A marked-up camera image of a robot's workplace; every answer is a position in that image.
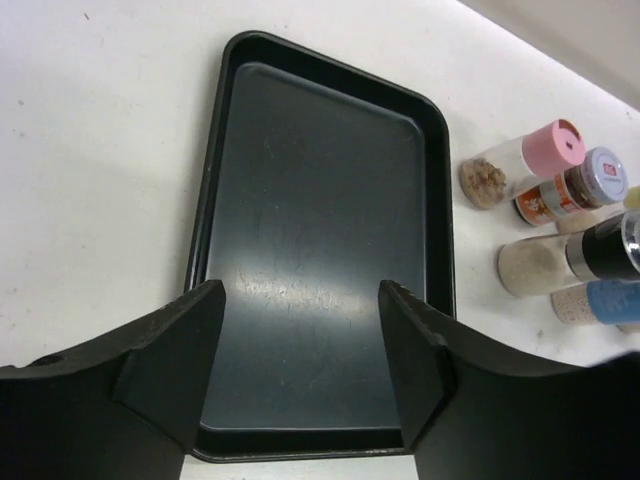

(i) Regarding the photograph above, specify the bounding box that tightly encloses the black silver cap shaker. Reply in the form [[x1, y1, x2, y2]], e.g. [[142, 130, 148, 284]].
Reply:
[[496, 210, 639, 297]]

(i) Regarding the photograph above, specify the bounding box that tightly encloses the white lid orange label jar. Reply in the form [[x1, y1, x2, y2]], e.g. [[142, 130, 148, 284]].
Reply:
[[513, 147, 629, 226]]

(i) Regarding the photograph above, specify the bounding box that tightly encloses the black rectangular tray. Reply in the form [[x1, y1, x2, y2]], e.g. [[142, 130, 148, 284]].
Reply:
[[185, 30, 456, 463]]

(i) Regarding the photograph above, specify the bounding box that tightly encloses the pink cap spice bottle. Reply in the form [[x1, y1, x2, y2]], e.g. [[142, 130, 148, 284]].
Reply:
[[459, 119, 586, 210]]

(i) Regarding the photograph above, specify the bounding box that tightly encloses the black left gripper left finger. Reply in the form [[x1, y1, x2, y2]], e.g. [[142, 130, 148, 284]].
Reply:
[[1, 280, 226, 479]]

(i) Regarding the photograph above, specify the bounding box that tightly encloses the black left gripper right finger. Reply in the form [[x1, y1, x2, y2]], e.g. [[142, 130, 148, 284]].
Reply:
[[378, 280, 639, 479]]

